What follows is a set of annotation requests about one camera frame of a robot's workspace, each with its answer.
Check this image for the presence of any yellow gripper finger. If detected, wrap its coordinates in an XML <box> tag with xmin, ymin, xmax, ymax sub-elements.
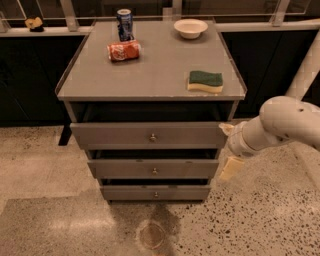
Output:
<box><xmin>219</xmin><ymin>156</ymin><xmax>244</xmax><ymax>181</ymax></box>
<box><xmin>219</xmin><ymin>123</ymin><xmax>234</xmax><ymax>136</ymax></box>

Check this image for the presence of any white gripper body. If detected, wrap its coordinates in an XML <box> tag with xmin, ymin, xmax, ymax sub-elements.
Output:
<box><xmin>228</xmin><ymin>122</ymin><xmax>256</xmax><ymax>158</ymax></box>

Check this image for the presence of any grey top drawer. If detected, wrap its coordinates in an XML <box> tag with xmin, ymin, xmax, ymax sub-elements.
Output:
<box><xmin>70</xmin><ymin>122</ymin><xmax>226</xmax><ymax>150</ymax></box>

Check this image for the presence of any grey drawer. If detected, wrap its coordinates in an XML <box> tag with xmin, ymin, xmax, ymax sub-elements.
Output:
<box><xmin>100</xmin><ymin>185</ymin><xmax>210</xmax><ymax>201</ymax></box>
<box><xmin>88</xmin><ymin>159</ymin><xmax>219</xmax><ymax>179</ymax></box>
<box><xmin>70</xmin><ymin>122</ymin><xmax>226</xmax><ymax>150</ymax></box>

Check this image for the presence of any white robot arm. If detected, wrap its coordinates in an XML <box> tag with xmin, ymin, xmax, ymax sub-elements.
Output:
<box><xmin>219</xmin><ymin>31</ymin><xmax>320</xmax><ymax>180</ymax></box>

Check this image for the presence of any grey drawer cabinet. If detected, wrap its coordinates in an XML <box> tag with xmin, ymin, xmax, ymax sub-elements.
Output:
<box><xmin>57</xmin><ymin>21</ymin><xmax>246</xmax><ymax>187</ymax></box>

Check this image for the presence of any grey bottom drawer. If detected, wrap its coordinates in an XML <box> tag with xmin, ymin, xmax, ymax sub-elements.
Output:
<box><xmin>100</xmin><ymin>185</ymin><xmax>210</xmax><ymax>201</ymax></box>

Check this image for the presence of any grey middle drawer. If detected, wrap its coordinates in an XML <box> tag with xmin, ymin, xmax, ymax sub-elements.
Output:
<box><xmin>88</xmin><ymin>159</ymin><xmax>219</xmax><ymax>179</ymax></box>

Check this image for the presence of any green yellow sponge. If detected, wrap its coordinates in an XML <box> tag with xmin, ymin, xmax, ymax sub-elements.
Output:
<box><xmin>187</xmin><ymin>71</ymin><xmax>223</xmax><ymax>94</ymax></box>

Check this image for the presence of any round floor drain cover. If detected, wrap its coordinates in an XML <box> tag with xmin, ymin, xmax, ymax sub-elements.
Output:
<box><xmin>138</xmin><ymin>222</ymin><xmax>165</xmax><ymax>250</ymax></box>

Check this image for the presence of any white bowl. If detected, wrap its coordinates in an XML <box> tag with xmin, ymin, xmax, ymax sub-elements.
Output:
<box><xmin>174</xmin><ymin>19</ymin><xmax>208</xmax><ymax>39</ymax></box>

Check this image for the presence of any metal window railing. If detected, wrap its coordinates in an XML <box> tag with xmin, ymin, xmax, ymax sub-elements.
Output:
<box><xmin>0</xmin><ymin>0</ymin><xmax>320</xmax><ymax>33</ymax></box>

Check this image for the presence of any orange soda can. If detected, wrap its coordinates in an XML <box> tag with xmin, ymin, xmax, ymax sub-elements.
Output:
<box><xmin>107</xmin><ymin>40</ymin><xmax>141</xmax><ymax>62</ymax></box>

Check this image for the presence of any blue soda can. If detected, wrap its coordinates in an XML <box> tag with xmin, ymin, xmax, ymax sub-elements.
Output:
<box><xmin>116</xmin><ymin>9</ymin><xmax>134</xmax><ymax>41</ymax></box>

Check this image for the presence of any small yellow black object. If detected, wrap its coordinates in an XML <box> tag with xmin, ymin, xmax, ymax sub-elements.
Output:
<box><xmin>25</xmin><ymin>17</ymin><xmax>44</xmax><ymax>32</ymax></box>

